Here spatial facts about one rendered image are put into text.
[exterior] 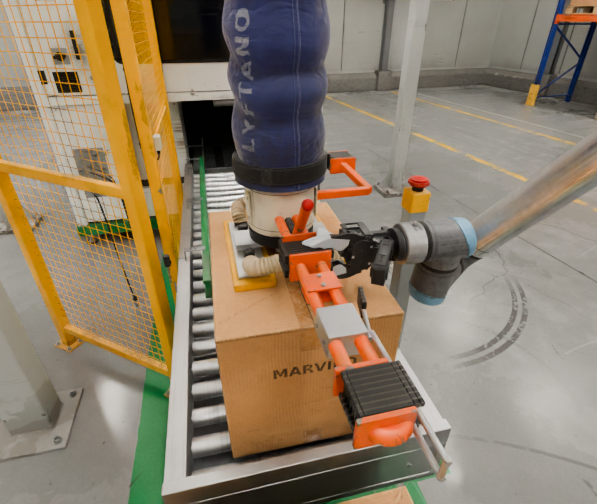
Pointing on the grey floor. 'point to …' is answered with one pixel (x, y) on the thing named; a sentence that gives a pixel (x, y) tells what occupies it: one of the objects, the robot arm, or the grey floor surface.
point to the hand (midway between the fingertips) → (308, 260)
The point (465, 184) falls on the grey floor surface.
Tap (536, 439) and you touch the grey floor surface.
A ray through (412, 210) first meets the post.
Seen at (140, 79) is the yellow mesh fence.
